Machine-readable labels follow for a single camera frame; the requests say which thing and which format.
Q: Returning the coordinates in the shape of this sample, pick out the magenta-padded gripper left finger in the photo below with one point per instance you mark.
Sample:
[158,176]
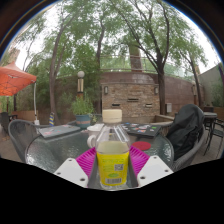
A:
[85,163]

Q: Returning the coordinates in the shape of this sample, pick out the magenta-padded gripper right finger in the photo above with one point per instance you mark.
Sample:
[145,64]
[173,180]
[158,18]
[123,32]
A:
[140,163]

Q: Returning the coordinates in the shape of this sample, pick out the clear bottle with yellow label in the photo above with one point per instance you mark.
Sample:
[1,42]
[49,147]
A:
[112,163]

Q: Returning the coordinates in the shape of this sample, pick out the red round coaster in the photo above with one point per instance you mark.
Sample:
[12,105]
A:
[141,145]

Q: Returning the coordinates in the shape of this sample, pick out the white mug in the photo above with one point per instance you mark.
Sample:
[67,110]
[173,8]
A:
[94,130]

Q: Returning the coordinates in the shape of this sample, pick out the black laptop with stickers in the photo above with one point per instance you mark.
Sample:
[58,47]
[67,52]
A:
[143,129]

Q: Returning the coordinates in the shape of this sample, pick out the grey laptop with stickers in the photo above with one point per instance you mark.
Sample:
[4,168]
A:
[58,130]

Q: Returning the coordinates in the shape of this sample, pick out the blue yellow striped cone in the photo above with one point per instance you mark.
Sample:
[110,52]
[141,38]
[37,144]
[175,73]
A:
[51,119]

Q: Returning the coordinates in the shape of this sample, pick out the black jacket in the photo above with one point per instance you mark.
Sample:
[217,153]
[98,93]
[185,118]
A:
[185,130]

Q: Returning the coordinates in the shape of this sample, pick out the green plant in blue pot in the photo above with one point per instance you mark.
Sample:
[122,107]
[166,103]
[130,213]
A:
[82,106]

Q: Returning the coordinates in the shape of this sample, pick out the black metal chair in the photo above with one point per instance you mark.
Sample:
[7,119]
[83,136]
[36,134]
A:
[216,133]

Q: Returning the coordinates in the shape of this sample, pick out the dark round side table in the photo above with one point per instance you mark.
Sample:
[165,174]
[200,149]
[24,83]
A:
[210,114]

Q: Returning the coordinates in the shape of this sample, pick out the dark wicker chair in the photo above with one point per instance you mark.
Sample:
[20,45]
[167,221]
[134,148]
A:
[5,121]

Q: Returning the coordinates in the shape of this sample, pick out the orange canopy tent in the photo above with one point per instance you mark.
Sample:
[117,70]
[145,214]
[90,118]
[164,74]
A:
[13,80]

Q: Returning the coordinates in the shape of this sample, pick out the wall lantern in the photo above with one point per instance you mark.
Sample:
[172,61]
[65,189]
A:
[106,90]
[156,90]

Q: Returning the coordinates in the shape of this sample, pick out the wooden lamp post with globe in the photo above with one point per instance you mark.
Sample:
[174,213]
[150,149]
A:
[80,85]

